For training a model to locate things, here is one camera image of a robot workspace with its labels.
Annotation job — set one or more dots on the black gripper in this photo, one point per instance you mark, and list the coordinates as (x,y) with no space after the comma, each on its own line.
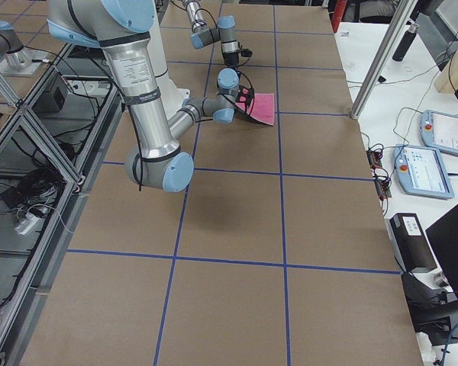
(249,117)
(229,59)

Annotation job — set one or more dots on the pink and grey towel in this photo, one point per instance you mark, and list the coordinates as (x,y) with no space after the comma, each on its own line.
(262,109)

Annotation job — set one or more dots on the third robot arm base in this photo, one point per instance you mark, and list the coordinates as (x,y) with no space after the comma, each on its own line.
(15,59)

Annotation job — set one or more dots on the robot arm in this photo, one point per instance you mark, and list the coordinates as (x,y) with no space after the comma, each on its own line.
(223,31)
(128,34)

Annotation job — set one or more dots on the red cylinder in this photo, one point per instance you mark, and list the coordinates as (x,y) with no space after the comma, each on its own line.
(339,9)

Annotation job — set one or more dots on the small circuit board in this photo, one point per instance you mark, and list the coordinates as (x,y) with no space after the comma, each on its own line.
(374,157)

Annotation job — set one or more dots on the black bottle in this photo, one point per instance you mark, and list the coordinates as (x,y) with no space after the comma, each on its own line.
(405,42)

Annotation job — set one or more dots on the black electronics box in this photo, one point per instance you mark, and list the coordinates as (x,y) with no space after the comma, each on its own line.
(53,97)

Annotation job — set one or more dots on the near teach pendant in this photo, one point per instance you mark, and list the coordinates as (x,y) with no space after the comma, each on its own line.
(421,172)

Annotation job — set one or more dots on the teach pendant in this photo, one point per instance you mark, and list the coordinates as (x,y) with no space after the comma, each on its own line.
(440,130)
(421,172)

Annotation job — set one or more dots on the black box with label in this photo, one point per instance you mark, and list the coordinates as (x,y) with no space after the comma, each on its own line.
(410,244)

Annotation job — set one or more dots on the far teach pendant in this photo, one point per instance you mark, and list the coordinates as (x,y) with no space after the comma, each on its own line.
(440,130)

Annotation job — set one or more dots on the wooden board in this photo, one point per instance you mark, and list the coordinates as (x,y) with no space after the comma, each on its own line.
(456,53)

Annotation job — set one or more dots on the white power strip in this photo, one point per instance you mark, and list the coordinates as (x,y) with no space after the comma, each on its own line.
(26,224)

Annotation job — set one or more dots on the black power adapter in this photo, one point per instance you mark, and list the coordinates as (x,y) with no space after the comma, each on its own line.
(12,197)

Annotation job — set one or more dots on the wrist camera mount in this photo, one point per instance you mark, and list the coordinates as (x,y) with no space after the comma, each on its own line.
(246,96)
(246,53)

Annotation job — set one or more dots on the aluminium frame post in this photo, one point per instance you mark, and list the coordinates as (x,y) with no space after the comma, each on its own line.
(390,39)

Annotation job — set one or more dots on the aluminium frame rail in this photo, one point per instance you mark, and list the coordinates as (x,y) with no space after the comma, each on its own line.
(53,160)

